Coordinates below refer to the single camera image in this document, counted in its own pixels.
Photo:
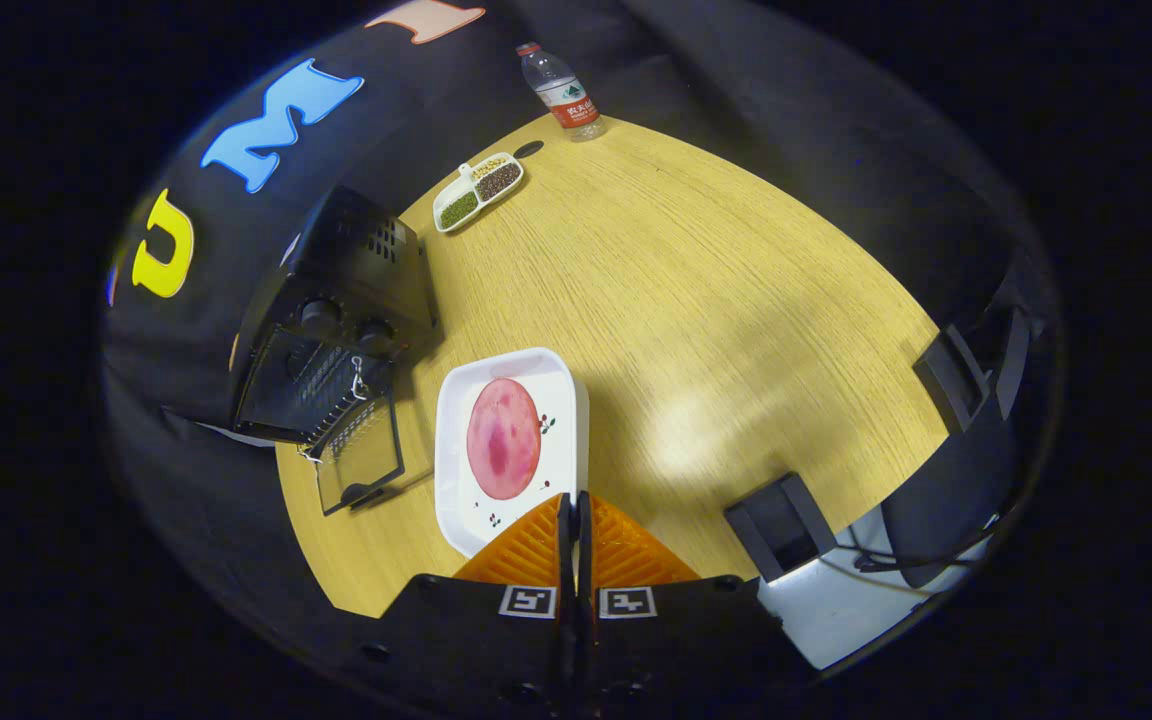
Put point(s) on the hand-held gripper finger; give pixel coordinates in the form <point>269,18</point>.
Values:
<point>565,550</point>
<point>583,550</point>

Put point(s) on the pink ham slice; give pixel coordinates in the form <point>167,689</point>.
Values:
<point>504,440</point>

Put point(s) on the white square plate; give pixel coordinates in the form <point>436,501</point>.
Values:
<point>561,400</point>

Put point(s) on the black toaster oven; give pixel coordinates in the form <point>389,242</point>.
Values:
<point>356,260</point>

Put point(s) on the white divided bean dish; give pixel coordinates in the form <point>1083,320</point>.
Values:
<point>481,195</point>

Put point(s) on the black office chair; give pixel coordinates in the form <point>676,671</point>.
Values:
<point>946,500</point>

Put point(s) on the red label water bottle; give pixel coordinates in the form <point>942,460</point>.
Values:
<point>566,100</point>

